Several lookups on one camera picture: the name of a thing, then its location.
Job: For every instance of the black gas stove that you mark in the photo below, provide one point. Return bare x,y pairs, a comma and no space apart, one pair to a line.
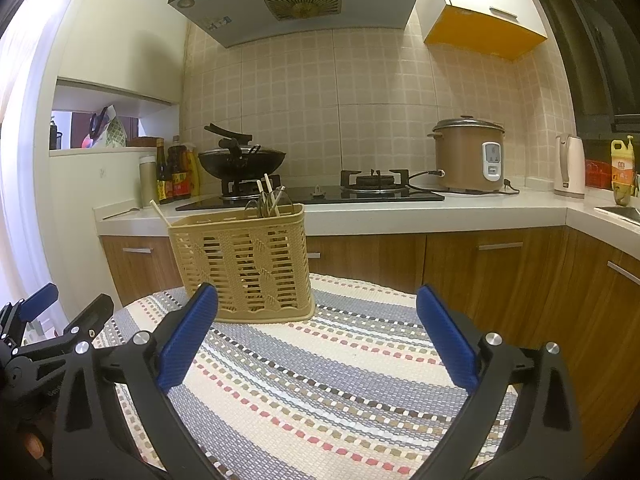
310,199

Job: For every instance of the metal spoon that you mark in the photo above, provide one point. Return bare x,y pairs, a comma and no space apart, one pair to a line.
130,210

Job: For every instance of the dark soy sauce bottle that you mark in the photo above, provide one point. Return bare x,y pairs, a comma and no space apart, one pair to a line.
162,180

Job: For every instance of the dark window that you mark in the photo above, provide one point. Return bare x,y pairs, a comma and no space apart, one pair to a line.
600,60

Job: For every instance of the wooden chopstick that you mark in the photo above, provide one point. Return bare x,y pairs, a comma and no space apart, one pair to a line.
161,213
260,190
268,185

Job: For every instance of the patterned plastic bag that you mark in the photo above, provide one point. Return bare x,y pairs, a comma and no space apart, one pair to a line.
110,130

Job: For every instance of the black wok lid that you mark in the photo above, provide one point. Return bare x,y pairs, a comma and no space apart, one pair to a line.
227,132

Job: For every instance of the yellow oil bottle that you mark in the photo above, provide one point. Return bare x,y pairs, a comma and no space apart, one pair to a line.
194,172

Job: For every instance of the wooden base cabinets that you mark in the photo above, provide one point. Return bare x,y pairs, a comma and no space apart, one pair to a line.
500,285

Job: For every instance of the steel range hood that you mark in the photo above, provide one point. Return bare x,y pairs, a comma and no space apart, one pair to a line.
225,10

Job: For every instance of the striped woven table mat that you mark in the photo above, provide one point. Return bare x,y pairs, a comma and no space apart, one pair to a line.
320,370

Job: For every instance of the white kitchen countertop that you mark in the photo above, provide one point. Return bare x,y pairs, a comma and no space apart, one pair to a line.
400,212

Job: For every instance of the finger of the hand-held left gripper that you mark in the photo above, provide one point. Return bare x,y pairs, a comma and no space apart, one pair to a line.
92,317
40,300

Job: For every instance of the brown rice cooker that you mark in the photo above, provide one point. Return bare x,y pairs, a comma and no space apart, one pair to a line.
460,160

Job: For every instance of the steel sink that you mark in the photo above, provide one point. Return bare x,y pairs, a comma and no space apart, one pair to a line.
625,214

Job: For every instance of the black mesh holder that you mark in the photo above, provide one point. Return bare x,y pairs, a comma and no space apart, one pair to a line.
55,137

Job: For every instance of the black wok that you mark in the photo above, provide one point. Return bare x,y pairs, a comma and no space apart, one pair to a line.
250,162

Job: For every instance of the white canister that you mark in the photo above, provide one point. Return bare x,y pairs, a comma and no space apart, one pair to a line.
147,180

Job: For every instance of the red plastic crate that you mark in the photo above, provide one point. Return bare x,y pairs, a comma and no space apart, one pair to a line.
597,172

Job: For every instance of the beige plastic woven basket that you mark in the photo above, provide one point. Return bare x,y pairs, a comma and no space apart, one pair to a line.
240,221

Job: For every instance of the white electric kettle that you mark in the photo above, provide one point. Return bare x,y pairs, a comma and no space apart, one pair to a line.
570,165

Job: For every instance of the clear plastic spoon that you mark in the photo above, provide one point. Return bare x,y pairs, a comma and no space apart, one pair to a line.
279,199
251,207

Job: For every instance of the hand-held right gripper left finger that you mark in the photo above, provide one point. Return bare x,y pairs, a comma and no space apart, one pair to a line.
187,340

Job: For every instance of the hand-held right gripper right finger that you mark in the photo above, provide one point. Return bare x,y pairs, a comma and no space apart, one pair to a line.
445,340

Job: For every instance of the yellow detergent bottle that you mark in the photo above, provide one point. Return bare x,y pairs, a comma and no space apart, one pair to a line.
622,167

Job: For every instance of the person's left hand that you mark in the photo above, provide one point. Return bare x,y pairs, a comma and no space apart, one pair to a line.
34,446

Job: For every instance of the red label sauce bottle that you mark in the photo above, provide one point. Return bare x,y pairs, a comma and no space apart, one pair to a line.
181,180

